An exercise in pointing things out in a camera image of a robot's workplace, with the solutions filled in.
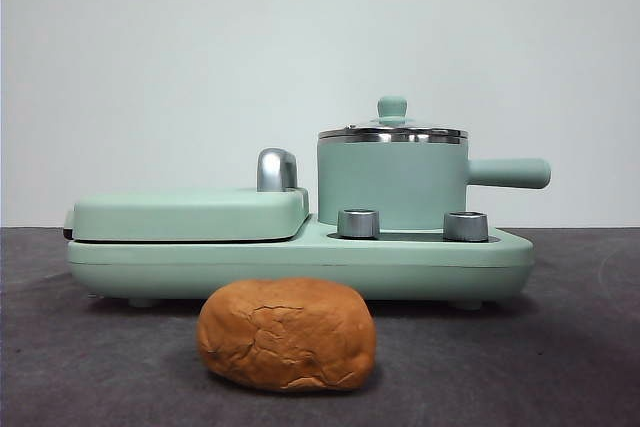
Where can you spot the glass lid with green knob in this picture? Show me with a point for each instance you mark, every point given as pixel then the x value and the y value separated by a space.
pixel 392 109

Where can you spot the brown potato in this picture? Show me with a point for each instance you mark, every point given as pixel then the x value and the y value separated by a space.
pixel 285 337

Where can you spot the silver control knob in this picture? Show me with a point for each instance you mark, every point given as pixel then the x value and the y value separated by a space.
pixel 358 223
pixel 465 226

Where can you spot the mint green breakfast machine base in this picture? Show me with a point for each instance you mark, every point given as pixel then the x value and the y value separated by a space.
pixel 300 267

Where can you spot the mint green griddle cover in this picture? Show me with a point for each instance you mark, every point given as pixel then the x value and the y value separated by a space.
pixel 185 212

